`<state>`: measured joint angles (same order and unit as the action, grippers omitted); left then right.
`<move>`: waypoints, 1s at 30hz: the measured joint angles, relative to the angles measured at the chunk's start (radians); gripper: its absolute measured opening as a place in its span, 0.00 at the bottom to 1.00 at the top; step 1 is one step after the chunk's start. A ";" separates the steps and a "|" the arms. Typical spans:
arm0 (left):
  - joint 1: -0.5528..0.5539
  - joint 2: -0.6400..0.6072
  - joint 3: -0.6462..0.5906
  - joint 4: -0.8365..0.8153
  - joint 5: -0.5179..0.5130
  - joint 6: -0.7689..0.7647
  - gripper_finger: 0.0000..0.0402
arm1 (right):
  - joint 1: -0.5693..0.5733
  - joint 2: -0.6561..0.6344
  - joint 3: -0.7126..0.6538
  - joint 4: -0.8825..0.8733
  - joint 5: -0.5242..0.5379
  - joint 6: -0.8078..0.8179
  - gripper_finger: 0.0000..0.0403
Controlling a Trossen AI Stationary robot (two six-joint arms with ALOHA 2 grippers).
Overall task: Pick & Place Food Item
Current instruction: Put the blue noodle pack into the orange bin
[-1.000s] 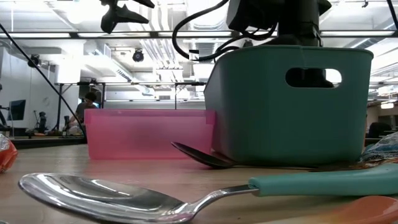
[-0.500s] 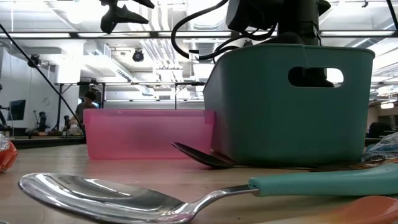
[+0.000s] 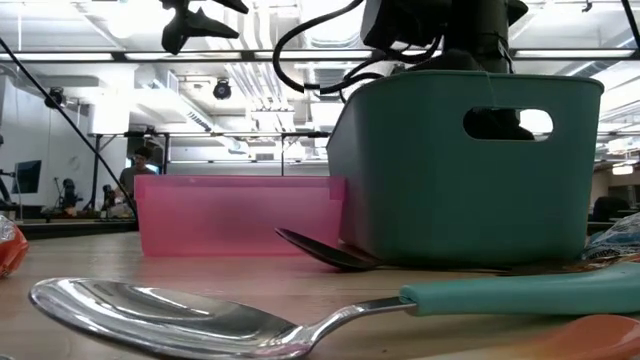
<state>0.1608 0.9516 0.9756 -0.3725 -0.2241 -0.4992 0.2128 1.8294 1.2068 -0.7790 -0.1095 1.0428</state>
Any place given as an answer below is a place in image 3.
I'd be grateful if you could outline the black ceiling camera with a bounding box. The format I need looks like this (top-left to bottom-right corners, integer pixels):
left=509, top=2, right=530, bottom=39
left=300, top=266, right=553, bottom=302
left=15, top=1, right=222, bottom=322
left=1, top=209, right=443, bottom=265
left=43, top=87, right=67, bottom=110
left=212, top=78, right=233, bottom=101

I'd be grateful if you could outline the pink plastic tray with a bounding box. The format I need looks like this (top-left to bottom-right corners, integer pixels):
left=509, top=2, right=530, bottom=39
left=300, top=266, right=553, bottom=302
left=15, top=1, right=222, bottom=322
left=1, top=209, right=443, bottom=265
left=133, top=174, right=347, bottom=258

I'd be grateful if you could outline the person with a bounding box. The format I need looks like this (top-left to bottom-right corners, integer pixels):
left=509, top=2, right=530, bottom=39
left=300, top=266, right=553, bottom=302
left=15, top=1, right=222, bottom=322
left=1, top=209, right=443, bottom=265
left=117, top=145, right=160, bottom=201

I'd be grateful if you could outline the thin black cable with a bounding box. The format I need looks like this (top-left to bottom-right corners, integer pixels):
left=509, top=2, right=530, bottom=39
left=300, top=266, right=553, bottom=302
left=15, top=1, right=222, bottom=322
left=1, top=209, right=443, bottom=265
left=0, top=37, right=139, bottom=224

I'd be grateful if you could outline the dark computer monitor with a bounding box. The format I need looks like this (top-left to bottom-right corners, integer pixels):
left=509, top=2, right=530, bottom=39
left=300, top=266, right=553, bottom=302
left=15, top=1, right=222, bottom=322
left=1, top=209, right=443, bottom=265
left=12, top=159, right=43, bottom=195

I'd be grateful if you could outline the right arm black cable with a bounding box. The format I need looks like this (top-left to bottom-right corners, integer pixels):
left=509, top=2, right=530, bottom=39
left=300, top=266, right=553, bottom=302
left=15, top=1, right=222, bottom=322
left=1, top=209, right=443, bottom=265
left=272, top=0, right=401, bottom=96

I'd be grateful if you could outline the teal-handled metal spoon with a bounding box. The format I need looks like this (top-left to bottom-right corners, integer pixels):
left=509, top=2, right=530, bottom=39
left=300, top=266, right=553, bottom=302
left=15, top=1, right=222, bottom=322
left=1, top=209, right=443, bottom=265
left=28, top=262, right=640, bottom=360

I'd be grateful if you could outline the orange-handled metal spoon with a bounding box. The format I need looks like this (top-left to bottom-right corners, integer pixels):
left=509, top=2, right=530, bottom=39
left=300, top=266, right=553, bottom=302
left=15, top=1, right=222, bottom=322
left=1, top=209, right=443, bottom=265
left=424, top=313, right=640, bottom=360

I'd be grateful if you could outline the black office chair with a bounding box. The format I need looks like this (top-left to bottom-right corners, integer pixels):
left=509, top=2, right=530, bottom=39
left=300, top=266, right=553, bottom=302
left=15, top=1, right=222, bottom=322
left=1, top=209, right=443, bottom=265
left=592, top=196, right=632, bottom=224

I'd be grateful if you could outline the teal plastic bin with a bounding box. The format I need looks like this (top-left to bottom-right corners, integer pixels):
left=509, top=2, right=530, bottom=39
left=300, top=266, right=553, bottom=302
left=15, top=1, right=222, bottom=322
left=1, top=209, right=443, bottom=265
left=325, top=69, right=605, bottom=266

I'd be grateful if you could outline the blue ramen packet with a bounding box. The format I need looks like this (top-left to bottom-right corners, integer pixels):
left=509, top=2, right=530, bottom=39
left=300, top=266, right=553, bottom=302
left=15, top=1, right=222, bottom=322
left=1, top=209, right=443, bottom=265
left=582, top=212, right=640, bottom=261

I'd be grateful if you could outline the black spoon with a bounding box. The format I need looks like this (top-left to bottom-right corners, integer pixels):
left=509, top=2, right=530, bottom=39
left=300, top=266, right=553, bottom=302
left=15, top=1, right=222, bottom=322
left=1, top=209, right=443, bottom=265
left=274, top=227, right=591, bottom=275

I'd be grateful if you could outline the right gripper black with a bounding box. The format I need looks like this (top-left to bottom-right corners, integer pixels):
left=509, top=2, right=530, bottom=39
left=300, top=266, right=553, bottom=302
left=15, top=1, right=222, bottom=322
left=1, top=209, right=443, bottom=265
left=360, top=0, right=535, bottom=141

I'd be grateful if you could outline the black table frame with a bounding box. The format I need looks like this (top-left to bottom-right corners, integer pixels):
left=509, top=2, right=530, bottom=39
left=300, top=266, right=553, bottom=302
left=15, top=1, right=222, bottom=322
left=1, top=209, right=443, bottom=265
left=17, top=219, right=640, bottom=240

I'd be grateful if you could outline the orange chicken ramen packet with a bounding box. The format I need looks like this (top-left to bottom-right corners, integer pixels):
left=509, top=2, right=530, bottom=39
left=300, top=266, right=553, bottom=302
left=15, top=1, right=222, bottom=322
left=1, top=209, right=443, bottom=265
left=0, top=214, right=30, bottom=280

